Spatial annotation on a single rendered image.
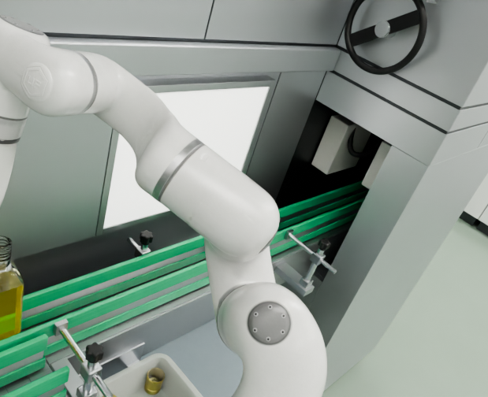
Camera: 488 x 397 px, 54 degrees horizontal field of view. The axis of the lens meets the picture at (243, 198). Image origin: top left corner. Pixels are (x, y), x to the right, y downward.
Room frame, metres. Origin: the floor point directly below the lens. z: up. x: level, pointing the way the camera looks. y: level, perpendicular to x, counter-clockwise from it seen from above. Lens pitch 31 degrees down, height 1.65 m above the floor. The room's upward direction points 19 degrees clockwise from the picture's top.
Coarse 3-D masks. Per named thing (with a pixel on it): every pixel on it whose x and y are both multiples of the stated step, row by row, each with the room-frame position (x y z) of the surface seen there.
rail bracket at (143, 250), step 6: (144, 234) 0.80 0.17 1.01; (150, 234) 0.81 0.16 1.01; (132, 240) 0.83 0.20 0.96; (144, 240) 0.80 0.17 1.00; (150, 240) 0.80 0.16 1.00; (132, 246) 0.82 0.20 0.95; (138, 246) 0.82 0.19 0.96; (144, 246) 0.80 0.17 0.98; (138, 252) 0.80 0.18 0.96; (144, 252) 0.80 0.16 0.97; (150, 252) 0.81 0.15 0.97
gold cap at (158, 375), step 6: (150, 372) 0.64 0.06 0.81; (156, 372) 0.65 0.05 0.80; (162, 372) 0.65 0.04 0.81; (150, 378) 0.64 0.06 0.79; (156, 378) 0.64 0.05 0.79; (162, 378) 0.64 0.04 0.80; (144, 384) 0.63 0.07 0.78; (150, 384) 0.62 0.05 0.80; (156, 384) 0.62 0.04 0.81; (150, 390) 0.62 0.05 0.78; (156, 390) 0.62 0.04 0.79
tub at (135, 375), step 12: (144, 360) 0.64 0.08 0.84; (156, 360) 0.65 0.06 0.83; (168, 360) 0.66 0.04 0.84; (120, 372) 0.59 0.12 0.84; (132, 372) 0.61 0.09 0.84; (144, 372) 0.63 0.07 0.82; (168, 372) 0.64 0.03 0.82; (180, 372) 0.64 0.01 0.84; (108, 384) 0.56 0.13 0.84; (120, 384) 0.58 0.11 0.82; (132, 384) 0.61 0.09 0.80; (168, 384) 0.64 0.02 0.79; (180, 384) 0.62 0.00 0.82; (192, 384) 0.62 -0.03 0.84; (120, 396) 0.59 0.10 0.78; (132, 396) 0.60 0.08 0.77; (144, 396) 0.61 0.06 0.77; (156, 396) 0.62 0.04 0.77; (168, 396) 0.63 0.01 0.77; (180, 396) 0.61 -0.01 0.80; (192, 396) 0.60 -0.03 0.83
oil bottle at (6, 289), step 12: (12, 264) 0.53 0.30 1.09; (0, 276) 0.50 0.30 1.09; (12, 276) 0.51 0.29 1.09; (0, 288) 0.49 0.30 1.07; (12, 288) 0.50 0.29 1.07; (0, 300) 0.49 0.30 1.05; (12, 300) 0.50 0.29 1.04; (0, 312) 0.49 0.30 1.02; (12, 312) 0.50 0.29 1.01; (0, 324) 0.49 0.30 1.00; (12, 324) 0.51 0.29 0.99; (0, 336) 0.49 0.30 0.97
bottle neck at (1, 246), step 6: (0, 240) 0.52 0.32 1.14; (6, 240) 0.52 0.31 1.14; (0, 246) 0.52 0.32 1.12; (6, 246) 0.51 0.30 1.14; (0, 252) 0.50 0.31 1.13; (6, 252) 0.51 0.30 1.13; (0, 258) 0.50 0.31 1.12; (6, 258) 0.51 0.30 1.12; (0, 264) 0.50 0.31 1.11; (6, 264) 0.51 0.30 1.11; (0, 270) 0.50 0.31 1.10; (6, 270) 0.51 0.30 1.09
